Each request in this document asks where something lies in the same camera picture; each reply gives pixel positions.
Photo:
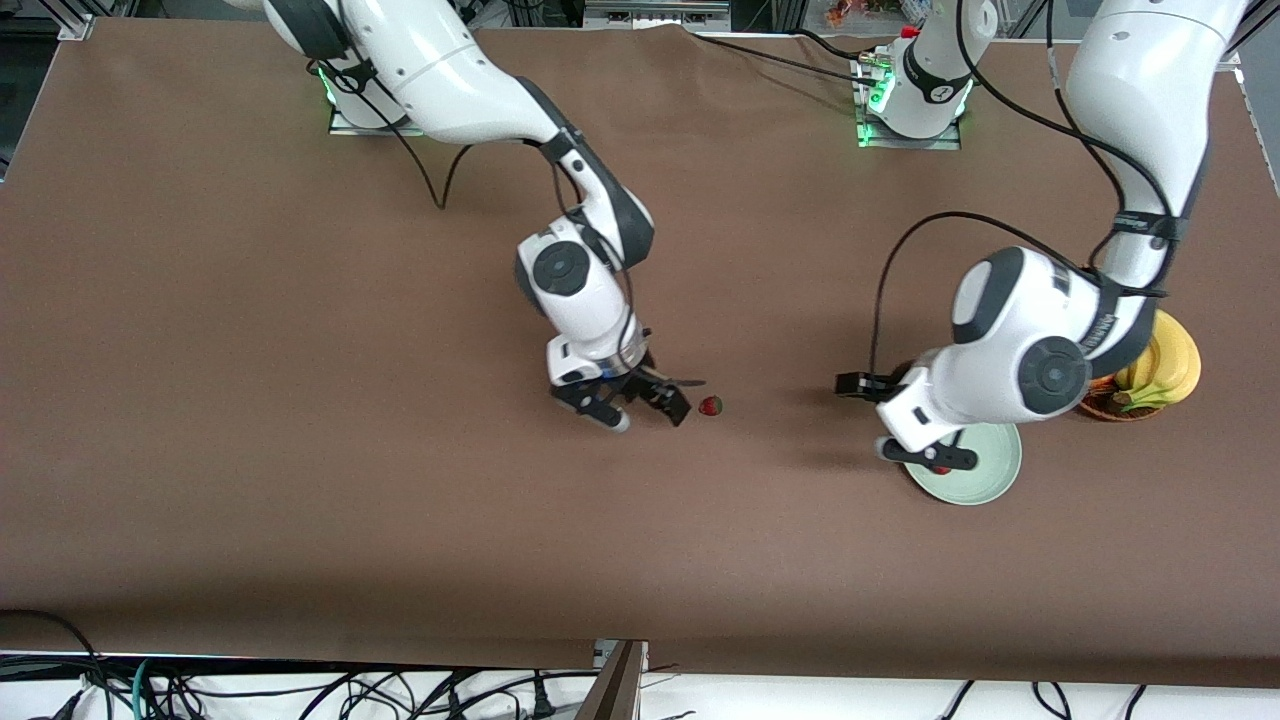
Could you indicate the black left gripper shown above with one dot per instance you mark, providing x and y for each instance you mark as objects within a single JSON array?
[{"x": 893, "y": 383}]

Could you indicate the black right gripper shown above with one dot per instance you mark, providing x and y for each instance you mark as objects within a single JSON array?
[{"x": 643, "y": 384}]

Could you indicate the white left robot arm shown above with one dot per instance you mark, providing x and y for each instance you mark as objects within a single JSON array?
[{"x": 1130, "y": 120}]

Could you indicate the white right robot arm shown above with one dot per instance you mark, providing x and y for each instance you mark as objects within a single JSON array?
[{"x": 440, "y": 70}]

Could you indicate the pale green round plate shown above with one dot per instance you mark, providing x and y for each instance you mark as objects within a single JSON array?
[{"x": 985, "y": 470}]

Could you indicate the brown wicker basket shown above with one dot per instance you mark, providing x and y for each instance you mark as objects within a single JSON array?
[{"x": 1100, "y": 408}]

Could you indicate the yellow banana bunch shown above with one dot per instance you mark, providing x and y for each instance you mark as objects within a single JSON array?
[{"x": 1180, "y": 365}]

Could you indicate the brown table cover sheet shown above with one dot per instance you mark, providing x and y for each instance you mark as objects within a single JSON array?
[{"x": 300, "y": 400}]

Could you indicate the orange background object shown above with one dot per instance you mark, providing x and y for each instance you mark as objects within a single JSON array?
[{"x": 845, "y": 12}]

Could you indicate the grey background device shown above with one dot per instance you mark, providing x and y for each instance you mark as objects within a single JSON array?
[{"x": 655, "y": 15}]

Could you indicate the brown wooden post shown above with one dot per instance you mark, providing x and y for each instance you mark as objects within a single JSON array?
[{"x": 615, "y": 695}]

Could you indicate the aluminium corner bracket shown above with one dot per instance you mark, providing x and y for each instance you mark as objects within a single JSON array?
[{"x": 1238, "y": 62}]

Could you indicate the aluminium frame profile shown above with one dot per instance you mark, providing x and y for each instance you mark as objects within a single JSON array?
[{"x": 75, "y": 20}]

